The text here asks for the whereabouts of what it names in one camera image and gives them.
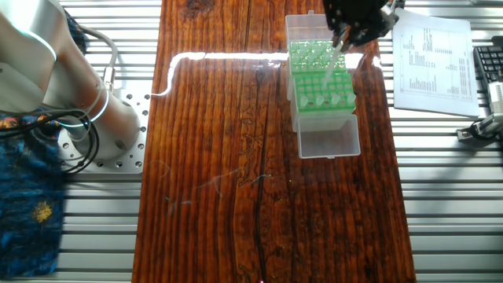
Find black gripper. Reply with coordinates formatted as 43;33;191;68
322;0;385;54

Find clear box with green rack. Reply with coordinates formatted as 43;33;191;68
285;9;349;101
289;72;362;160

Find printed white paper sheet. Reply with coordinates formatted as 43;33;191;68
391;7;481;118

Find black keyboard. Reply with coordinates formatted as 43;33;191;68
472;45;503;86

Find brown wooden board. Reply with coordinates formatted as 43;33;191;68
131;0;417;283

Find blue starry painted cloth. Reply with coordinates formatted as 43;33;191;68
0;7;88;281

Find silver camera on stand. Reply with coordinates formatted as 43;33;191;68
486;80;503;115

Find aluminium camera bracket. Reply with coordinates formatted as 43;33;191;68
455;113;503;142

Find grey robot cable with connector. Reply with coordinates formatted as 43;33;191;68
78;25;119;90

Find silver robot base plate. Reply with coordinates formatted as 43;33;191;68
57;88;149;175

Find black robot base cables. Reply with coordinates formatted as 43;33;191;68
0;108;101;175

